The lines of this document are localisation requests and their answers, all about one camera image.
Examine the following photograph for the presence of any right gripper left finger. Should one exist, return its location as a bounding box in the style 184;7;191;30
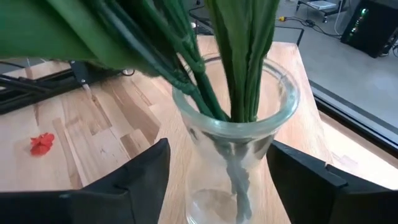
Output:
0;138;171;224

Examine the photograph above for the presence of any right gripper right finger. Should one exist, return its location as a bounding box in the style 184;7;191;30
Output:
266;140;398;224

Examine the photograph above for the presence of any clear glass vase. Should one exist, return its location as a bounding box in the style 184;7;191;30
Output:
172;52;301;224

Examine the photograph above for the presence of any fallen red flower blossom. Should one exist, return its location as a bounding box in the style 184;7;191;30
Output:
29;132;56;157

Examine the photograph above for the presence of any black computer tower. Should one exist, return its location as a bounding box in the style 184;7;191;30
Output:
340;0;398;59

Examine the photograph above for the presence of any low grey cart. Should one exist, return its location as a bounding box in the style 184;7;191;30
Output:
295;0;339;23

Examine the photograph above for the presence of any black floor cable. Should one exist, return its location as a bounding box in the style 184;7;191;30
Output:
284;15;343;40

